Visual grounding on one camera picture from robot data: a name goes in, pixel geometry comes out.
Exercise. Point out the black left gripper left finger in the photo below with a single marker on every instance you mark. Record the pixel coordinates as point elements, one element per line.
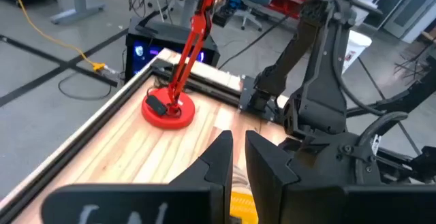
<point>204,196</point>

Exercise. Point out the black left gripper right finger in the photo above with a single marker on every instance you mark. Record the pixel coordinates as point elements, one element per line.
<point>269,190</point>

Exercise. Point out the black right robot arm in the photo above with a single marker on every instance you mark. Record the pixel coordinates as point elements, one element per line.
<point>320,81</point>

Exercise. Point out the yellow plastic basket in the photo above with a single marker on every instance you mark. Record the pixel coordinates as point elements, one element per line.
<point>243,210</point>

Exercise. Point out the red desk lamp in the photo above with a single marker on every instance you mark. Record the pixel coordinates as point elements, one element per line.
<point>170,113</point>

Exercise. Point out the black lamp power adapter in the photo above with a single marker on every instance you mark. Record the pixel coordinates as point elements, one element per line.
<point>156,105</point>

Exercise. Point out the white bucket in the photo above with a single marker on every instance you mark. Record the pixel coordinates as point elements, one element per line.
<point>356,48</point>

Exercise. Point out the black computer tower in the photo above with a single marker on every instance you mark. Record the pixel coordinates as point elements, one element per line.
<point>163,35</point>

